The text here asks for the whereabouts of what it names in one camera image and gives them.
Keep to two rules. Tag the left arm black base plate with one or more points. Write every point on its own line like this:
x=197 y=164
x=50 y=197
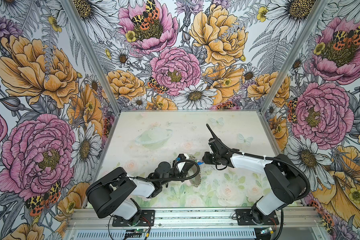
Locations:
x=143 y=218

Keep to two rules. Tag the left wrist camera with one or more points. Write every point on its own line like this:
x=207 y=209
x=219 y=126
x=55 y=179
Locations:
x=179 y=163

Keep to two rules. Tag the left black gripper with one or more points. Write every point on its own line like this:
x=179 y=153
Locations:
x=184 y=172

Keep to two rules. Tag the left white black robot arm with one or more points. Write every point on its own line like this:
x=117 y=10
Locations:
x=111 y=196

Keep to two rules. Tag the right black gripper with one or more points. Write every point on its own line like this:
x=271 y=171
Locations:
x=207 y=160

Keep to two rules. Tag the left aluminium corner post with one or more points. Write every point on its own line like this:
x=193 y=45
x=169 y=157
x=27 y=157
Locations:
x=80 y=31

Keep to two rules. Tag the right aluminium corner post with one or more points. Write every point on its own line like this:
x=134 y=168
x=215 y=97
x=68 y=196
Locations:
x=308 y=26

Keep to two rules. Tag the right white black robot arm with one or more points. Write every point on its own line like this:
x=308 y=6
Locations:
x=288 y=183

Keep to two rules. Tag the aluminium corner post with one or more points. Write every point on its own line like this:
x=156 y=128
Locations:
x=308 y=26
x=80 y=31

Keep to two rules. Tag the aluminium front rail frame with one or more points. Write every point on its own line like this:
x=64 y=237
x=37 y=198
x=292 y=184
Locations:
x=294 y=223

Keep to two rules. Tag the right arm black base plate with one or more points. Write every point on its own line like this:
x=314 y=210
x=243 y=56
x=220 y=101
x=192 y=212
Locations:
x=248 y=217

